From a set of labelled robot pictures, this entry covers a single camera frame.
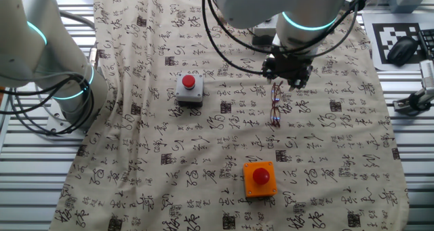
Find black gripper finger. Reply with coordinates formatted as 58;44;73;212
287;75;308;91
261;58;276;81

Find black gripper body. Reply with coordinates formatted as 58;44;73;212
267;53;313;83

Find red-framed glasses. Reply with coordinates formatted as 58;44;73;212
270;81;284;129

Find grey box flat red button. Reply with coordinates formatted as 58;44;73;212
251;19;279;46

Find grey box domed red button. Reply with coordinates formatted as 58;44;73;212
175;72;205;107

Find black white marker sheet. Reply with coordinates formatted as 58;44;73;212
361;13;434;72

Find black computer mouse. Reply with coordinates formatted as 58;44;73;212
387;36;419;67

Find orange box red button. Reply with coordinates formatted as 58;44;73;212
242;161;279;198

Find beige calligraphy print cloth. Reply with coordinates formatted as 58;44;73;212
49;0;410;231

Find grey box green button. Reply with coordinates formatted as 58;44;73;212
388;0;427;14

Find black keyboard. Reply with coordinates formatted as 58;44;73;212
417;28;434;61

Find silver base connector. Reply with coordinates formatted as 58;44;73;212
88;47;100;71

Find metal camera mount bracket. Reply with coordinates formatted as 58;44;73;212
392;87;434;117

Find silver camera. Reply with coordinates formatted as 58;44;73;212
418;59;434;89

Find black base cable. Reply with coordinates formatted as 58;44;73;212
0;73;96;136

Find grey base cable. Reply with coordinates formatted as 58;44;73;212
56;9;98;30

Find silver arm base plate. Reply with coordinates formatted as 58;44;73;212
45;104;91;137

